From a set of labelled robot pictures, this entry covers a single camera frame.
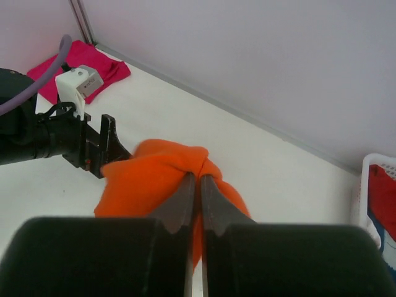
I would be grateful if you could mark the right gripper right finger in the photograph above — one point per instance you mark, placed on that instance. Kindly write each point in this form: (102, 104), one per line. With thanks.
(241, 257)

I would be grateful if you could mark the red t shirt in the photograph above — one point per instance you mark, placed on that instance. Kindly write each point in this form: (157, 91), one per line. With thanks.
(381, 198)

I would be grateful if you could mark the blue white t shirt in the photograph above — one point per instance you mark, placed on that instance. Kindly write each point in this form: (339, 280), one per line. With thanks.
(384, 242)

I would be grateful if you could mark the white plastic basket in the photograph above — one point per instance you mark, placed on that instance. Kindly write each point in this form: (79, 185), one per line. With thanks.
(359, 202)

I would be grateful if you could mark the folded pink t shirt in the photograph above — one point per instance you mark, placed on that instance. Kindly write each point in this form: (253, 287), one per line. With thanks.
(110, 70)

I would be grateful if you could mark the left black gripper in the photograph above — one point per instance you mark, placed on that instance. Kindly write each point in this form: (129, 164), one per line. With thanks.
(27, 135)

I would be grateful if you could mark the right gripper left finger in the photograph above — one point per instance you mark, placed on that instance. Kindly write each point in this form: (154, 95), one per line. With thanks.
(81, 256)

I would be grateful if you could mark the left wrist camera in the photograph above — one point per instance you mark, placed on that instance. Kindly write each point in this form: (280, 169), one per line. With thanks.
(76, 85)

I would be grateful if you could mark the orange t shirt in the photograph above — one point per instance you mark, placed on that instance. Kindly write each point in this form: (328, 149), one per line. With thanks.
(137, 186)

